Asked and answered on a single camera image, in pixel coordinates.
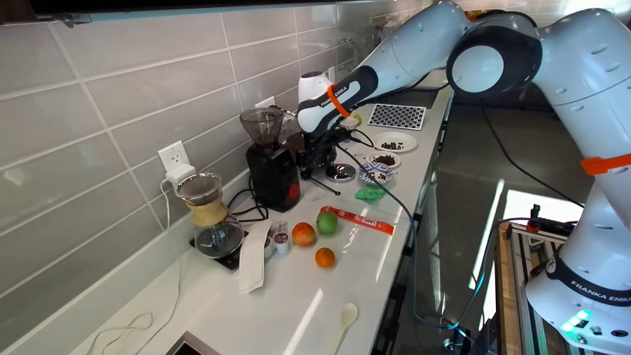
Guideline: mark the white charger plug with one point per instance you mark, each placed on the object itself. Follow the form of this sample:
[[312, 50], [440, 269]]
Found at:
[[180, 176]]

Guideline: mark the black coffee grinder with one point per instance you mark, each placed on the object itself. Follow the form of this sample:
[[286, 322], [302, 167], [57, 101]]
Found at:
[[272, 178]]

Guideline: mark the long red packet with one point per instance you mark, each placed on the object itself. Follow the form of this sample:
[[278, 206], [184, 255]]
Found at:
[[361, 222]]

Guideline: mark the white wall outlet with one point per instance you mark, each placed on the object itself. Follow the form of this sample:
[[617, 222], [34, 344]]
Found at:
[[172, 155], [264, 103]]

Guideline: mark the glass pour-over coffee maker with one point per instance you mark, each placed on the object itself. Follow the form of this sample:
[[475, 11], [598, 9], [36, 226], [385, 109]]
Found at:
[[209, 220]]

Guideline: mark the blue patterned bowl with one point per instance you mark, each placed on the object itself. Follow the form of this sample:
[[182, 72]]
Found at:
[[375, 176]]

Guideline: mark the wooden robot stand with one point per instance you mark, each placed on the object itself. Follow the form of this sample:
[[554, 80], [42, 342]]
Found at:
[[505, 289]]

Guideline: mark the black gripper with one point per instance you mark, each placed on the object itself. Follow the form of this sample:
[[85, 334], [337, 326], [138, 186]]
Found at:
[[330, 149]]

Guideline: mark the dark upper cabinet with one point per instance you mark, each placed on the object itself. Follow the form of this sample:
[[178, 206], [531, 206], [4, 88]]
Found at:
[[130, 5]]

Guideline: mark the black coffee spoon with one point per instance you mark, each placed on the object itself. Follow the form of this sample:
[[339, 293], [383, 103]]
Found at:
[[330, 190]]

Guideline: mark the large white plate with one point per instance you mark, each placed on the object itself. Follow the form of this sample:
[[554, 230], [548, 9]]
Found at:
[[385, 139]]

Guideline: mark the orange red round fruit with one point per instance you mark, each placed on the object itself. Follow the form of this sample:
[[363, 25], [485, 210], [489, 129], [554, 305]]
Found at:
[[304, 236]]

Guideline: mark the black kitchen scale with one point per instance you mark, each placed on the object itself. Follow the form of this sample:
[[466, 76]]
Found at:
[[227, 261]]

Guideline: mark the small white plate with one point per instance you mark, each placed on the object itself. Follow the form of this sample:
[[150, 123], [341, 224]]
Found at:
[[393, 159]]

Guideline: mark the glass coffee bean jar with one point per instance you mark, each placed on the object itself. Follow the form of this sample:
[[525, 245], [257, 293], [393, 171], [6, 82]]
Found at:
[[294, 155]]

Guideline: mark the small red white pod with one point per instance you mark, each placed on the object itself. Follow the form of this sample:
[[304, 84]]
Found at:
[[280, 242]]

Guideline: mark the white plastic spoon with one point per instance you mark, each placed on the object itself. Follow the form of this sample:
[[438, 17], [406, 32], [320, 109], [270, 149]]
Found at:
[[347, 314]]

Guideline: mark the laptop keyboard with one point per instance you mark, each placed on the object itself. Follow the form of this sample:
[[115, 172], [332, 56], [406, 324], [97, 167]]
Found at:
[[397, 117]]

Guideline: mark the green apple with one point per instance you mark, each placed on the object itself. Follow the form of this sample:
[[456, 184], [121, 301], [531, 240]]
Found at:
[[328, 224]]

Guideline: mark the black clamp device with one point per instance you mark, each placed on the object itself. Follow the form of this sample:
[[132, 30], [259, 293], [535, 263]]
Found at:
[[552, 228]]

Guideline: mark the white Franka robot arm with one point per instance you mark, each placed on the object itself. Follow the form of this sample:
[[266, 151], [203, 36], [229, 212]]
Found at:
[[592, 66]]

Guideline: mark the small orange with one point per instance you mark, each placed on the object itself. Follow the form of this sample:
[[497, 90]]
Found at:
[[324, 257]]

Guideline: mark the green packet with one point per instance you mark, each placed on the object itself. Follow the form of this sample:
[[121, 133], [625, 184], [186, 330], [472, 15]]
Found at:
[[369, 194]]

